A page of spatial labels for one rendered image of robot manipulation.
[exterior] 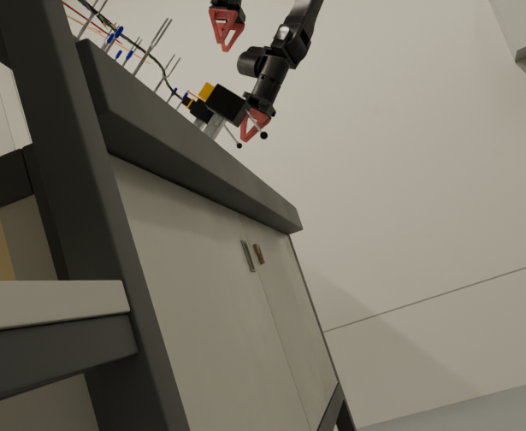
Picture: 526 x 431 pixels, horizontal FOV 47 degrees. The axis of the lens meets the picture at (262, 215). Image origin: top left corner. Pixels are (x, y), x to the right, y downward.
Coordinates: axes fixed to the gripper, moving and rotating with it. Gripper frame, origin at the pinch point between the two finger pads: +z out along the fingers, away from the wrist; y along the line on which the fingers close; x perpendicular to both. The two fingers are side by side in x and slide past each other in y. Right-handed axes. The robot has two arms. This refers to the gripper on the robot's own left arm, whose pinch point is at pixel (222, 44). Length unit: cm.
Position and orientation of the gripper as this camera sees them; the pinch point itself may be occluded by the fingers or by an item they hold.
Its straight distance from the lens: 150.0
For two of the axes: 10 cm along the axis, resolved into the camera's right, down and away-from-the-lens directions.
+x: 9.7, 1.3, -1.9
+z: -1.5, 9.9, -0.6
